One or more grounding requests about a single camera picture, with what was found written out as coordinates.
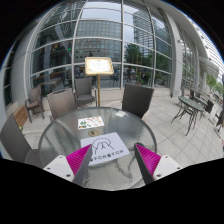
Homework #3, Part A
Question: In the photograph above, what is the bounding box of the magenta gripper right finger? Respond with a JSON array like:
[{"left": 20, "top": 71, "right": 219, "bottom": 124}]
[{"left": 134, "top": 143, "right": 182, "bottom": 184}]

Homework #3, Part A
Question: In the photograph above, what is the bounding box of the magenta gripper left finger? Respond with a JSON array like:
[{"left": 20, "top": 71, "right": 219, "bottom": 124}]
[{"left": 44, "top": 145, "right": 92, "bottom": 185}]

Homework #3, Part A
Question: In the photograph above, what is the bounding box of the round glass patio table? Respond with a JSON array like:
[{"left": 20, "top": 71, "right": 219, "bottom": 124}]
[{"left": 39, "top": 107, "right": 157, "bottom": 191}]

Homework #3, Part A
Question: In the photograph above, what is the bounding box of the white paper with logo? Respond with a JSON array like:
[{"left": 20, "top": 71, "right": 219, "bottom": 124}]
[{"left": 80, "top": 132, "right": 129, "bottom": 166}]

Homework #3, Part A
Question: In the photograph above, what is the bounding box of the brass table centre cap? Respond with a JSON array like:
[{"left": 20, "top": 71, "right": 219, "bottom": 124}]
[{"left": 88, "top": 130, "right": 99, "bottom": 137}]

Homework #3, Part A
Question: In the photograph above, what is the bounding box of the colourful menu card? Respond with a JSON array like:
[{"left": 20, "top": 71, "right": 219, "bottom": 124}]
[{"left": 78, "top": 116, "right": 104, "bottom": 130}]

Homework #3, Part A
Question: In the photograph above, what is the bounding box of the dark wicker chair near left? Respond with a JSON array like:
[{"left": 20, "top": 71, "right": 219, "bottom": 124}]
[{"left": 0, "top": 115, "right": 43, "bottom": 168}]

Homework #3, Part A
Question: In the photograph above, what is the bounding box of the dark wicker chair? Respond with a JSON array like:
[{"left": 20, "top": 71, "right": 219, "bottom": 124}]
[
  {"left": 75, "top": 77, "right": 97, "bottom": 106},
  {"left": 122, "top": 84, "right": 154, "bottom": 118},
  {"left": 0, "top": 115, "right": 43, "bottom": 168}
]

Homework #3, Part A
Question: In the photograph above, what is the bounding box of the grey wicker chair centre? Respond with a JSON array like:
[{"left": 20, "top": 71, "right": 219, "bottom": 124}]
[{"left": 47, "top": 88, "right": 77, "bottom": 120}]

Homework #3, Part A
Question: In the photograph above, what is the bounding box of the dark wicker chair right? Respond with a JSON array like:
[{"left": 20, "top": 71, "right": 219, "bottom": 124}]
[{"left": 122, "top": 84, "right": 154, "bottom": 118}]

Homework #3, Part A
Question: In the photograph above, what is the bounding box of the dark round table right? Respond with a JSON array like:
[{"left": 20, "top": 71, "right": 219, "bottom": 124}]
[{"left": 173, "top": 96, "right": 204, "bottom": 133}]

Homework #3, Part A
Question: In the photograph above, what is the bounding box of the dark wicker chair back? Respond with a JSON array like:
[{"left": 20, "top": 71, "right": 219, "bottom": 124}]
[{"left": 75, "top": 77, "right": 97, "bottom": 106}]

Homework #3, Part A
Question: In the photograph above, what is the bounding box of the brown wicker chair far left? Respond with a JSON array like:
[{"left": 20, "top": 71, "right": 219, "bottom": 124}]
[{"left": 25, "top": 85, "right": 44, "bottom": 121}]

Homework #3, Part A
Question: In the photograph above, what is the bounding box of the dark chair far right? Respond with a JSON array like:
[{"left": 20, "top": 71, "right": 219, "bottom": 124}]
[{"left": 203, "top": 100, "right": 214, "bottom": 118}]

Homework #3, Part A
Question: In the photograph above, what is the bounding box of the gold menu sign stand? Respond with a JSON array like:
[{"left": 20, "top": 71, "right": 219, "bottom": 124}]
[{"left": 84, "top": 56, "right": 115, "bottom": 108}]

